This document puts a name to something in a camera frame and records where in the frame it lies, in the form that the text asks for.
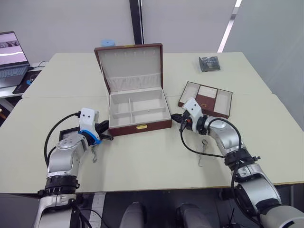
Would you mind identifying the silver chain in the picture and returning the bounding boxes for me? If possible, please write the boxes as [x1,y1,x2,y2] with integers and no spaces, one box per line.
[91,145,99,164]
[196,139,210,168]

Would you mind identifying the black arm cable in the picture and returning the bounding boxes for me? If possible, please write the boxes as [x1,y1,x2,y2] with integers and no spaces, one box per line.
[180,117,244,159]
[44,112,81,167]

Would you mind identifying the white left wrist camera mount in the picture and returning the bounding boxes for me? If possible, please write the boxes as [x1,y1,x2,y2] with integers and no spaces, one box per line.
[78,108,100,134]

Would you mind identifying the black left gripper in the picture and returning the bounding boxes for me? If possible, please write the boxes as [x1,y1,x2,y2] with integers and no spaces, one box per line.
[94,120,114,141]

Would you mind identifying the grey rounded shape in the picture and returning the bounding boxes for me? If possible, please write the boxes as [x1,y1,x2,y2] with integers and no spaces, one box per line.
[118,201,153,228]
[175,202,212,228]

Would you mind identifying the black wall divider strip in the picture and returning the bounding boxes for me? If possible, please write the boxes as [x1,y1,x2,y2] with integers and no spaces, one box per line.
[129,0,145,45]

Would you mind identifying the black display case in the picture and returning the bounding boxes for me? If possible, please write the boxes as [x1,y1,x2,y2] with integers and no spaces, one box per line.
[198,56,221,73]

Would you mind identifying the blue left wrist clamp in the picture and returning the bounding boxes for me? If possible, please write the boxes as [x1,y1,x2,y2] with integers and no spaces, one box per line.
[78,129,103,145]

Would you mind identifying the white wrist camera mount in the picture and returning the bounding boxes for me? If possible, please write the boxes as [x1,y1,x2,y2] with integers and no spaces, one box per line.
[182,97,204,132]
[78,108,100,134]

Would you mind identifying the brown jewelry box cream lining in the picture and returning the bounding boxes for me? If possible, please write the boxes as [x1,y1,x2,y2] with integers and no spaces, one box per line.
[94,43,173,137]

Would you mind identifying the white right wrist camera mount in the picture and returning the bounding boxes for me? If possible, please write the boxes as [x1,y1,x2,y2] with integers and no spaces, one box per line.
[182,97,204,132]

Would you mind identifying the white power strip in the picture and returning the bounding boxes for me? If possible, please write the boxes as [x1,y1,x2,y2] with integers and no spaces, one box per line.
[91,193,106,228]

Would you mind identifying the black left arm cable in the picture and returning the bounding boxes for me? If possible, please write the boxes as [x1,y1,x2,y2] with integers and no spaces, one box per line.
[44,112,81,167]

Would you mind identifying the open laptop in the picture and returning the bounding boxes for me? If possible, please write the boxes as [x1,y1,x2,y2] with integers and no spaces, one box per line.
[0,31,31,89]

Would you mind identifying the black desk pad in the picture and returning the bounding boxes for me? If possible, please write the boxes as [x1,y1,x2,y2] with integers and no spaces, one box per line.
[12,69,43,95]

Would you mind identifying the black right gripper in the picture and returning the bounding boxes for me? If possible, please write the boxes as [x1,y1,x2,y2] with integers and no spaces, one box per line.
[171,111,193,132]

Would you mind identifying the blue round object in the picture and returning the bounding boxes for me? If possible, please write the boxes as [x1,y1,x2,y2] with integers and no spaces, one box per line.
[100,38,116,47]

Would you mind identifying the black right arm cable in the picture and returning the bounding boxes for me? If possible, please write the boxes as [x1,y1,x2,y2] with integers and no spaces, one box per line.
[180,117,244,159]

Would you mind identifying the silver wall strip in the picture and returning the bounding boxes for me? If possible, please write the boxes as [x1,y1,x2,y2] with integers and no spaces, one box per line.
[217,0,243,53]

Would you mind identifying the brown insert tray cream compartments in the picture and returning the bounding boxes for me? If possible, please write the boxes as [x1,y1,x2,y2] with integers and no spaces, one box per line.
[177,81,233,119]

